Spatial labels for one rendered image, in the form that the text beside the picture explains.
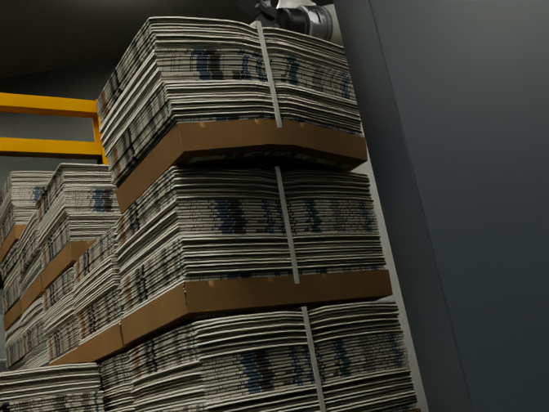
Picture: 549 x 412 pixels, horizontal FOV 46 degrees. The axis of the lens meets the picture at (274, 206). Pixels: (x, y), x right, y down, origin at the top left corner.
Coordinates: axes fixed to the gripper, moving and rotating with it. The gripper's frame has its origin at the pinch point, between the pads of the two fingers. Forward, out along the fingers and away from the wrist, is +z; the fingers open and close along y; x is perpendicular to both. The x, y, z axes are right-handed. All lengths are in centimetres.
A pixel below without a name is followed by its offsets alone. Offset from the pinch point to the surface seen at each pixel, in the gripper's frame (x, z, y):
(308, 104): -14.1, -5.1, 24.2
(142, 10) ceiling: 295, -144, -205
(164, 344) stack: 1, 23, 56
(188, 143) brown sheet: -14.2, 19.0, 29.9
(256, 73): -13.8, 3.1, 18.2
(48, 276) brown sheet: 68, 21, 29
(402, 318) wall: 266, -269, 61
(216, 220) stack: -9.5, 15.2, 40.6
